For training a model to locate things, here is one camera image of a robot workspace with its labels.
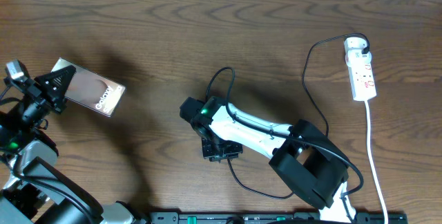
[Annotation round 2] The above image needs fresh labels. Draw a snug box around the white charger plug adapter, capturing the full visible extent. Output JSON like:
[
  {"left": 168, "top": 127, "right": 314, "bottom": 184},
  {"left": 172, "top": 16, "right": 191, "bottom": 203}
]
[{"left": 344, "top": 37, "right": 368, "bottom": 53}]

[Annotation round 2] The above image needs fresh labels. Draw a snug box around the white power strip cord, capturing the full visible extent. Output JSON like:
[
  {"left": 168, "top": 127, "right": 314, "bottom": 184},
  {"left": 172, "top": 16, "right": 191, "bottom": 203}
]
[{"left": 364, "top": 100, "right": 390, "bottom": 224}]

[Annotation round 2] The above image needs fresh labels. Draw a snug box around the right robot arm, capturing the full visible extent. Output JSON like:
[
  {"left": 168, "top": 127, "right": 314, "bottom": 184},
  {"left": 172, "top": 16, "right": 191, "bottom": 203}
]
[{"left": 180, "top": 97, "right": 356, "bottom": 223}]

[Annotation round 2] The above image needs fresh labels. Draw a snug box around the black mounting rail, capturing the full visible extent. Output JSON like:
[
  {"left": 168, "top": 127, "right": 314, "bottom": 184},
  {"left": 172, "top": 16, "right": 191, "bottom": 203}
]
[{"left": 146, "top": 212, "right": 408, "bottom": 224}]

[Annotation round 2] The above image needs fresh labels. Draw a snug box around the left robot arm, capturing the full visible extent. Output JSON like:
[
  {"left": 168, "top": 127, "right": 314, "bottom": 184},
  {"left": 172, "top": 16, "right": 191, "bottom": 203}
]
[{"left": 1, "top": 60, "right": 148, "bottom": 224}]

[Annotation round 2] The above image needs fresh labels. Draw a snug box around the white power strip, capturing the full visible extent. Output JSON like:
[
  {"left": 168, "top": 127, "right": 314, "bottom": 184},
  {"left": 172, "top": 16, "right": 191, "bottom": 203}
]
[{"left": 345, "top": 49, "right": 376, "bottom": 102}]

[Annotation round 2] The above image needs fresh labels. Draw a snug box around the black charging cable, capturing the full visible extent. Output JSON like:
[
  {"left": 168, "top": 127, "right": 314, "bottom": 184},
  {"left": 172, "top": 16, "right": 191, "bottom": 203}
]
[{"left": 226, "top": 32, "right": 371, "bottom": 200}]

